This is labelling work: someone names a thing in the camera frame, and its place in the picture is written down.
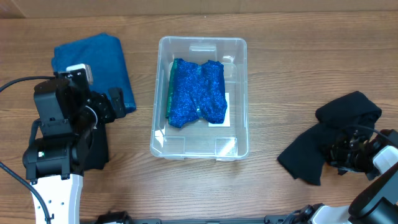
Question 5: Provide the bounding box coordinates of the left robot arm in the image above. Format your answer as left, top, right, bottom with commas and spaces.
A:
22, 68, 126, 223

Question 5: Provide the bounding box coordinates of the folded blue denim cloth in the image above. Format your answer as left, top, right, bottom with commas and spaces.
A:
51, 33, 136, 113

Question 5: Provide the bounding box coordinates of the white label in bin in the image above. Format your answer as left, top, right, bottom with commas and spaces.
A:
208, 92, 231, 128

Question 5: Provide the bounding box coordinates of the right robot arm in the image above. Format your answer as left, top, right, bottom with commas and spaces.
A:
281, 129, 397, 224

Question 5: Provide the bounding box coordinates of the folded black cloth left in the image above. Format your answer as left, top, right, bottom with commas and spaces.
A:
85, 123, 109, 170

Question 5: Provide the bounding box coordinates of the black garment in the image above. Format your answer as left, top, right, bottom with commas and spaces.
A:
277, 91, 382, 185

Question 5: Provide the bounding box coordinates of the clear plastic storage bin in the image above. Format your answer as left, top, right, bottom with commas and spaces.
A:
150, 36, 249, 161

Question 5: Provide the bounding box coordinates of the blue green sequin garment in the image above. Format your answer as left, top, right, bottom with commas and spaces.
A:
165, 58, 227, 128

